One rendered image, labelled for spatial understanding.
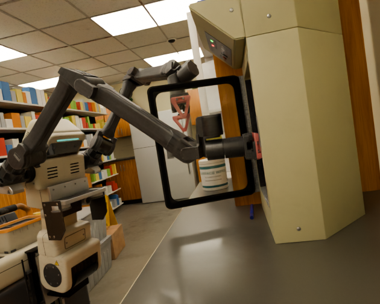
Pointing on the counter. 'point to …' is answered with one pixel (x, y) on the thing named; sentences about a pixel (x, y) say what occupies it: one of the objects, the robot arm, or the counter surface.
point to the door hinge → (249, 129)
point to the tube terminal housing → (303, 117)
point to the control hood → (221, 26)
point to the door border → (240, 133)
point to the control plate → (219, 48)
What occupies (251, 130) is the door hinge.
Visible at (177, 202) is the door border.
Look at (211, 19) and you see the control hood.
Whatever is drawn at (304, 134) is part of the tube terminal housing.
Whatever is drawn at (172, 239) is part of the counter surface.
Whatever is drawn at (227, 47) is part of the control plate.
